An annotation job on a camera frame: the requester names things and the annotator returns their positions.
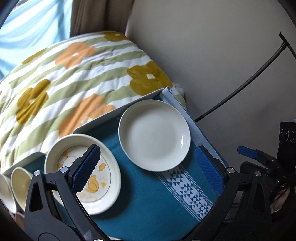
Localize white bowl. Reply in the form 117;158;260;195
0;174;17;214

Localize blue patterned table cloth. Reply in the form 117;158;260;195
23;86;228;241

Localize white duck print plate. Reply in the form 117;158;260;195
44;134;121;215

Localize person right hand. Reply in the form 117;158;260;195
270;187;290;213

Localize plain white plate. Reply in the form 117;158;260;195
118;99;191;172

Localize floral striped duvet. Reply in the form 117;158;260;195
1;31;185;173

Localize black curved floor lamp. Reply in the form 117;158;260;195
194;31;296;123

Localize right brown curtain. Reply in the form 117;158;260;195
70;0;134;37

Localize cream yellow bowl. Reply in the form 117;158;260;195
11;167;33;211

